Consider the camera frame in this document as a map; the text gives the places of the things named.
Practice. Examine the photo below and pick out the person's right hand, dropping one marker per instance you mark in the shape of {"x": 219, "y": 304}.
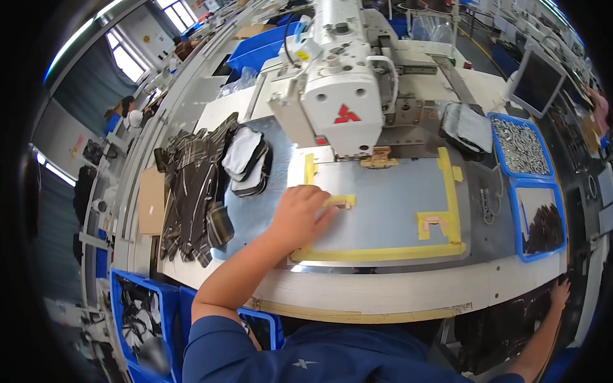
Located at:
{"x": 559, "y": 294}

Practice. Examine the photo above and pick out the person's left hand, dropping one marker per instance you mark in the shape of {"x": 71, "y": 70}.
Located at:
{"x": 294, "y": 218}

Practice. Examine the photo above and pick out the person's right fingers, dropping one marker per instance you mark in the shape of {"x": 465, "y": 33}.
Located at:
{"x": 563, "y": 285}

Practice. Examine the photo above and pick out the blue bin of dark pieces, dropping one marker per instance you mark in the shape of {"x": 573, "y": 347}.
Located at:
{"x": 539, "y": 225}

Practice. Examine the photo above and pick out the pile of dark fabric pieces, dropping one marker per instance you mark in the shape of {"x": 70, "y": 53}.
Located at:
{"x": 503, "y": 320}

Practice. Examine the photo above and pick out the small metal tool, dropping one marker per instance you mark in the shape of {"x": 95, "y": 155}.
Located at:
{"x": 488, "y": 206}

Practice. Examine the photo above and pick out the yellow tape guide pink insert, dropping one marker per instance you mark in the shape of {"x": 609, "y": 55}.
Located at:
{"x": 433, "y": 224}

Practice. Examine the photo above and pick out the blue bin of metal rings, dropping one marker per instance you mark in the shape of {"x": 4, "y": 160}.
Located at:
{"x": 521, "y": 146}

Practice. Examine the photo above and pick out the stack of grey black pieces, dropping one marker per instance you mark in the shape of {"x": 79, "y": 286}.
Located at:
{"x": 467, "y": 129}

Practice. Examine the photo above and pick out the grey metal template plate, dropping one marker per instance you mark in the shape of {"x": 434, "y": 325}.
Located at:
{"x": 388, "y": 206}

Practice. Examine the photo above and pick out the grey flat monitor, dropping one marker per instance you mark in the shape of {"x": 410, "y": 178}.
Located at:
{"x": 539, "y": 81}

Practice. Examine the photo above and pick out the tan presser clamp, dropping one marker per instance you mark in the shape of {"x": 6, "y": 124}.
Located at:
{"x": 379, "y": 158}

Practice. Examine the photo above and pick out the small yellow tape guide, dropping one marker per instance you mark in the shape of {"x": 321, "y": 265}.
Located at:
{"x": 345, "y": 200}

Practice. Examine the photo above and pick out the person's body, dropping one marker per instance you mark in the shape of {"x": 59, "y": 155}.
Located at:
{"x": 316, "y": 354}

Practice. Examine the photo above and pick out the white industrial sewing machine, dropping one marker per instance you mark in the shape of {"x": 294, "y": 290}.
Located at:
{"x": 335, "y": 86}

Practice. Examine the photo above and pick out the stack of white black pieces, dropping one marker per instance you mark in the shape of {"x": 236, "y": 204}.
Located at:
{"x": 246, "y": 160}

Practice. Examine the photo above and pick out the pile of plaid fabric pieces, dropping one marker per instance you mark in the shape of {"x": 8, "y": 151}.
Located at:
{"x": 194, "y": 191}

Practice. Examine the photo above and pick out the clear plastic bag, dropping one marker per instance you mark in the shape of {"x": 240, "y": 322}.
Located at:
{"x": 239, "y": 81}

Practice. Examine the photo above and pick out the stack of blue crates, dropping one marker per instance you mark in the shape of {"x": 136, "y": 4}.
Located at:
{"x": 254, "y": 55}

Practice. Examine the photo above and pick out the brown cardboard box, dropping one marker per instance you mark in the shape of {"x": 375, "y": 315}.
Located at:
{"x": 253, "y": 30}

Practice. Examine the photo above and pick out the brown cardboard sheet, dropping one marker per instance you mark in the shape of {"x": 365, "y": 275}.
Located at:
{"x": 151, "y": 201}

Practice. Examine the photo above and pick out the yellow tape frame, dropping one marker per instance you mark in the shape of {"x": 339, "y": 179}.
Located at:
{"x": 383, "y": 253}

